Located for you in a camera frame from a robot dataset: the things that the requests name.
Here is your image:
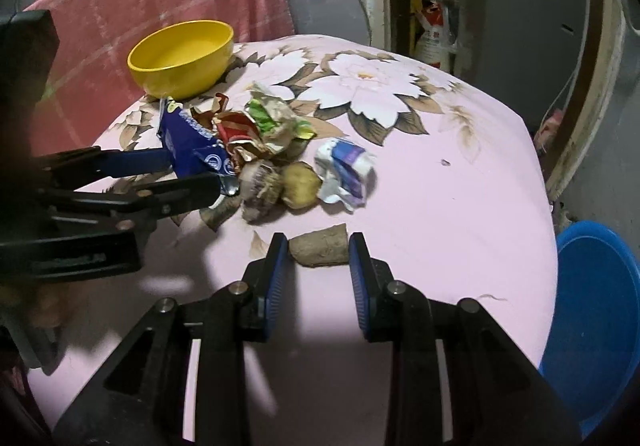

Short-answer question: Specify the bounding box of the red foil wrapper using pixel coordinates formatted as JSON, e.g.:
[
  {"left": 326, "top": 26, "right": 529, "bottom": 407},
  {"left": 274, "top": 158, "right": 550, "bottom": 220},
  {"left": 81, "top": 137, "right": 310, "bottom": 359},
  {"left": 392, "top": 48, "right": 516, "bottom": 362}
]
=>
[{"left": 190, "top": 94, "right": 262, "bottom": 163}]

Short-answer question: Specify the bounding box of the white purple packet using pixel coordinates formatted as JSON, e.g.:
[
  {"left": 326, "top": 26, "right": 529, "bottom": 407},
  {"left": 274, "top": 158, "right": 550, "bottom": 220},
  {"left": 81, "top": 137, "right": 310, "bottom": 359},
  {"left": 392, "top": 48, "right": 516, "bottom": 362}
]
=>
[{"left": 314, "top": 136, "right": 378, "bottom": 212}]

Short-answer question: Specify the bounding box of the grey metal cabinet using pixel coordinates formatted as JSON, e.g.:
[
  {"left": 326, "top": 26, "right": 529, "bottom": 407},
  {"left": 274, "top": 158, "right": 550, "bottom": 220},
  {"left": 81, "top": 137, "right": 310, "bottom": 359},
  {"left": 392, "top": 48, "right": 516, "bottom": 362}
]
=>
[{"left": 457, "top": 0, "right": 588, "bottom": 127}]

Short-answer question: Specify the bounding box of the green white crumpled wrapper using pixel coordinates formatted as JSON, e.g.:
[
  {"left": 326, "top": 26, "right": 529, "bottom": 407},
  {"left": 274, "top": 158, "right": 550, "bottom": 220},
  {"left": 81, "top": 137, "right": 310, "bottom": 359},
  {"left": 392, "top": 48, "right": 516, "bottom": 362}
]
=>
[{"left": 247, "top": 81, "right": 318, "bottom": 163}]

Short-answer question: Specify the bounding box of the yellow plastic bowl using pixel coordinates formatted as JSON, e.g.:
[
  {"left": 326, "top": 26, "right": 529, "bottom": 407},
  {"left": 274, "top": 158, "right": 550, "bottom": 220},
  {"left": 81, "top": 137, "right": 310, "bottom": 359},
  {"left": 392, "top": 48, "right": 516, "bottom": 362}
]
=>
[{"left": 127, "top": 20, "right": 235, "bottom": 100}]

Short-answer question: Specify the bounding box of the yellowish potato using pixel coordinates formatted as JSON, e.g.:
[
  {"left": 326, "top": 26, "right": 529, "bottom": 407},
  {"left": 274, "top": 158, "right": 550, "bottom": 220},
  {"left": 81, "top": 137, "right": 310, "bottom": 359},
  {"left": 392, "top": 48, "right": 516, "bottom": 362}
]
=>
[{"left": 280, "top": 162, "right": 323, "bottom": 208}]

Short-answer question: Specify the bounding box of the pink crumpled cloth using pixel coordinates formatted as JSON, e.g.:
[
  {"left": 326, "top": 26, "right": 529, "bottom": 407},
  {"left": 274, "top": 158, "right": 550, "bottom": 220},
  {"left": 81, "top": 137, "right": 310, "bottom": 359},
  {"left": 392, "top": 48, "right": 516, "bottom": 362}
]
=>
[{"left": 534, "top": 110, "right": 565, "bottom": 153}]

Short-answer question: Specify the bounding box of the brown vegetable peel piece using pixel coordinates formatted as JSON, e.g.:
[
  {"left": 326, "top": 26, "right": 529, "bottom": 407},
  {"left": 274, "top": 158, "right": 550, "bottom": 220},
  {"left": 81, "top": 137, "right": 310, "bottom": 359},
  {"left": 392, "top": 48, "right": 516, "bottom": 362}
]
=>
[{"left": 289, "top": 223, "right": 349, "bottom": 268}]

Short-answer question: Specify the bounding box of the yellow bag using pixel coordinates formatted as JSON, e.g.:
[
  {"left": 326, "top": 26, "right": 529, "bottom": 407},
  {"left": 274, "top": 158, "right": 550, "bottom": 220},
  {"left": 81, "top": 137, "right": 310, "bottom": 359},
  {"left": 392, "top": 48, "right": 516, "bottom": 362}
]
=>
[{"left": 410, "top": 0, "right": 427, "bottom": 43}]

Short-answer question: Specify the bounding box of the pink floral tablecloth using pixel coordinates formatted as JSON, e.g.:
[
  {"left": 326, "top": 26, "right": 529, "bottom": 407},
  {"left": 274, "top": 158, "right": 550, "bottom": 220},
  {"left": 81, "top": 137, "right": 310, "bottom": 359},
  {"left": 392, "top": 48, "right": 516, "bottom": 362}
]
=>
[{"left": 27, "top": 34, "right": 558, "bottom": 446}]

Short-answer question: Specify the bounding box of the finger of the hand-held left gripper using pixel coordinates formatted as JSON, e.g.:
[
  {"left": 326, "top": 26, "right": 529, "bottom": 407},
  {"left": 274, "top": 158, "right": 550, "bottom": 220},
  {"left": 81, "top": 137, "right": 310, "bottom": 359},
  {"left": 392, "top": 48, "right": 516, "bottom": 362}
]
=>
[
  {"left": 35, "top": 146, "right": 176, "bottom": 189},
  {"left": 50, "top": 173, "right": 238, "bottom": 237}
]

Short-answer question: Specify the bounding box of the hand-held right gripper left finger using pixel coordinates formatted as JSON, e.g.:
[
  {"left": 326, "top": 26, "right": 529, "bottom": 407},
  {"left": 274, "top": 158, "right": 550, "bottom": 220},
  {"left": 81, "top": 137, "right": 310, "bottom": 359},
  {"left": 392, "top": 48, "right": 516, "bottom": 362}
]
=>
[{"left": 52, "top": 232, "right": 291, "bottom": 446}]

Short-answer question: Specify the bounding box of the blue plastic basin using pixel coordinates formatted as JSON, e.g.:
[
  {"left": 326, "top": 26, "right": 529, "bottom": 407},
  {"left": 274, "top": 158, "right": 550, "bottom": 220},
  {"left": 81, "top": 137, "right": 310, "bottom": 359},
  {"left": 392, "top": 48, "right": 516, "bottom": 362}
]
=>
[{"left": 539, "top": 221, "right": 640, "bottom": 437}]

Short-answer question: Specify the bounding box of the purple brown vegetable scrap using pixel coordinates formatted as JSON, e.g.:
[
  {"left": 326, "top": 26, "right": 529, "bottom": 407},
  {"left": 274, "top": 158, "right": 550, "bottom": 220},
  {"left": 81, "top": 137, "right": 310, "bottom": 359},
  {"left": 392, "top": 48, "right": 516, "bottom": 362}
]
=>
[{"left": 239, "top": 159, "right": 286, "bottom": 225}]

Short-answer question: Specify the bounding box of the blue snack wrapper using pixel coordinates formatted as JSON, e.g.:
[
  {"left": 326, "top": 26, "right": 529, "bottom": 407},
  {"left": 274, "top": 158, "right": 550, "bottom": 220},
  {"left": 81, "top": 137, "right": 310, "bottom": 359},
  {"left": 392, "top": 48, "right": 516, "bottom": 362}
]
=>
[{"left": 157, "top": 96, "right": 241, "bottom": 197}]

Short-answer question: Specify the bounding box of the white sack with red print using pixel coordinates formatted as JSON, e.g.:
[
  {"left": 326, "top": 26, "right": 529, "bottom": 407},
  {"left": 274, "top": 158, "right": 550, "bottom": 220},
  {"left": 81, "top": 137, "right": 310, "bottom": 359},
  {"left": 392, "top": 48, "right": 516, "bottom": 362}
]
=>
[{"left": 415, "top": 1, "right": 458, "bottom": 70}]

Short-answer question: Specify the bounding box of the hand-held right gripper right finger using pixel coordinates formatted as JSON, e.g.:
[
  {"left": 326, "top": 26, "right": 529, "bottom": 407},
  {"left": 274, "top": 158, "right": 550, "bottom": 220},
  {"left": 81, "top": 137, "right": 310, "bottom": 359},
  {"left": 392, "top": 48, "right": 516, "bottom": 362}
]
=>
[{"left": 348, "top": 232, "right": 583, "bottom": 446}]

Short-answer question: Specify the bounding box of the worn door frame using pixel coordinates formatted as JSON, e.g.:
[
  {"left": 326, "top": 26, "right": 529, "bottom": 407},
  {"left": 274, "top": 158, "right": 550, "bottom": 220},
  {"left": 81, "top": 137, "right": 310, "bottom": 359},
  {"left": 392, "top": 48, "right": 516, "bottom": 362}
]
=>
[{"left": 357, "top": 0, "right": 626, "bottom": 203}]

